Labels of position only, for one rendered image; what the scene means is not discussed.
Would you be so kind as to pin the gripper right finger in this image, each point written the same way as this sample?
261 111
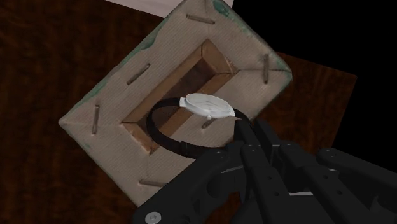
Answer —
338 183

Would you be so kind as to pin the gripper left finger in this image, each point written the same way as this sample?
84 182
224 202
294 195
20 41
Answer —
198 186

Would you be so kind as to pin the dark brown wooden table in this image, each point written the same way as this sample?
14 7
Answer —
37 93

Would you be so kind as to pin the beige stretched canvas wooden frame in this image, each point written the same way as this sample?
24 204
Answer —
186 40

